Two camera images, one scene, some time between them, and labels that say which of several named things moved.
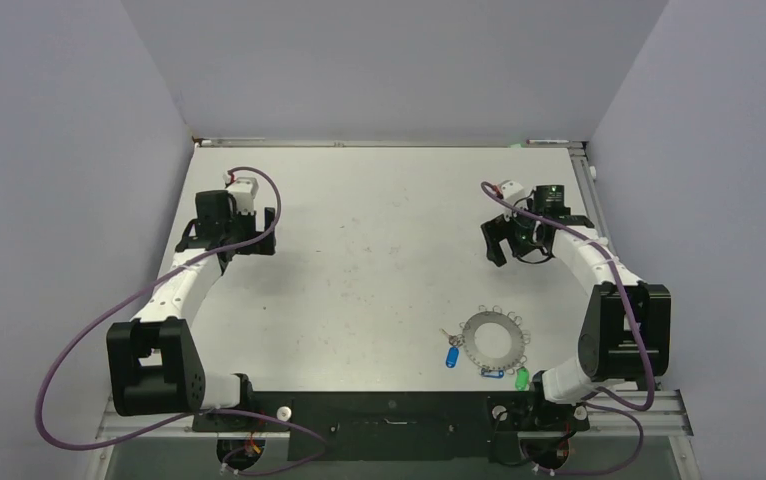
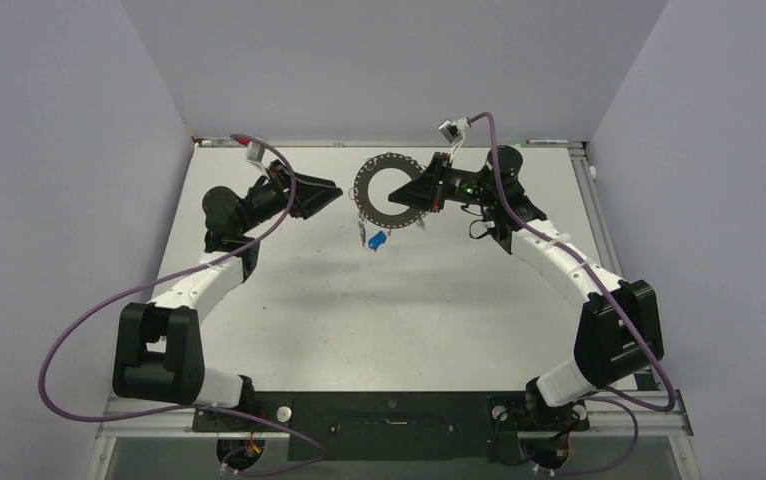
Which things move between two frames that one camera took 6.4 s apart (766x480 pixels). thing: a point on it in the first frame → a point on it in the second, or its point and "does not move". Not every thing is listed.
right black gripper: (498, 230) → (425, 191)
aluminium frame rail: (651, 414) does not move
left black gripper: (262, 246) → (311, 195)
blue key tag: (452, 356) → (375, 241)
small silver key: (452, 339) → (361, 225)
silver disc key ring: (515, 350) → (361, 190)
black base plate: (398, 426) does not move
